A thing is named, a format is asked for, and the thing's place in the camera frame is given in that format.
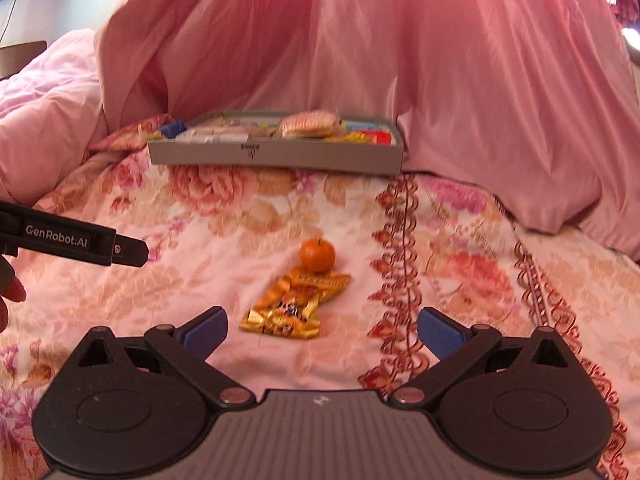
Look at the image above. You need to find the orange gold snack packet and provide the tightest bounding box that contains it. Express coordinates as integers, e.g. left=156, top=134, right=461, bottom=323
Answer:
left=284, top=267, right=352, bottom=304

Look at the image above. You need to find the gold candy packet dark print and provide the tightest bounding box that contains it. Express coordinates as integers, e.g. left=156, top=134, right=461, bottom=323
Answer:
left=238, top=292, right=321, bottom=341

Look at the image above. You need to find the toast bread packet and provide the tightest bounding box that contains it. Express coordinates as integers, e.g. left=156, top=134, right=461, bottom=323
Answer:
left=179, top=126, right=251, bottom=144

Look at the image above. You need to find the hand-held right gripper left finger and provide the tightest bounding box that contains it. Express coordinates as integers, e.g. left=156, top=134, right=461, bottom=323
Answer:
left=75, top=306, right=257, bottom=409

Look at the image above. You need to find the pink duvet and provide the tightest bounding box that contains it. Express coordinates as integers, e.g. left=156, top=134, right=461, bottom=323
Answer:
left=0, top=27, right=110, bottom=207

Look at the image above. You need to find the floral bed sheet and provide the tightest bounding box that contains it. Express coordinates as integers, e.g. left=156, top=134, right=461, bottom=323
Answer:
left=0, top=149, right=640, bottom=480

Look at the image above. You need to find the wooden headboard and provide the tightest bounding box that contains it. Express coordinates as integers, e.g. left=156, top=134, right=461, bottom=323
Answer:
left=0, top=40, right=49, bottom=81

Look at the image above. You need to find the pink curtain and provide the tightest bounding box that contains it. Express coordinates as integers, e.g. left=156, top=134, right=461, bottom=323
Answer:
left=92, top=0, right=640, bottom=262

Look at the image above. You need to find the tangerine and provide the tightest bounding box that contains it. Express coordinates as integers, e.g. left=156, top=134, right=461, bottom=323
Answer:
left=299, top=237, right=336, bottom=272

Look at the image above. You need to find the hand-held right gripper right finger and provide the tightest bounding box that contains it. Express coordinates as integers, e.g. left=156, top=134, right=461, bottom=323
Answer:
left=390, top=307, right=569, bottom=409

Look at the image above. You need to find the person's left hand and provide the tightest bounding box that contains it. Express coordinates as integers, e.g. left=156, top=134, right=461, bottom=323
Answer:
left=0, top=256, right=27, bottom=334

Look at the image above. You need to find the round pink rice cracker packet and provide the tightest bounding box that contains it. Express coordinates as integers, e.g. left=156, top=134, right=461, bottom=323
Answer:
left=276, top=109, right=344, bottom=139

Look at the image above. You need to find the yellow green snack packet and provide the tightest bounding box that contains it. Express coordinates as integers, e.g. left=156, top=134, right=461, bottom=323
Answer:
left=324, top=130, right=372, bottom=144

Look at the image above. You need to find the grey cardboard box tray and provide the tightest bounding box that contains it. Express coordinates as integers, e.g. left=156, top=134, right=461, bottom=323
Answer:
left=147, top=109, right=404, bottom=176

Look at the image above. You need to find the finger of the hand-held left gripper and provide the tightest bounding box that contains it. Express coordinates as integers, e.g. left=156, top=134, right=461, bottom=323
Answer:
left=116, top=237, right=150, bottom=267

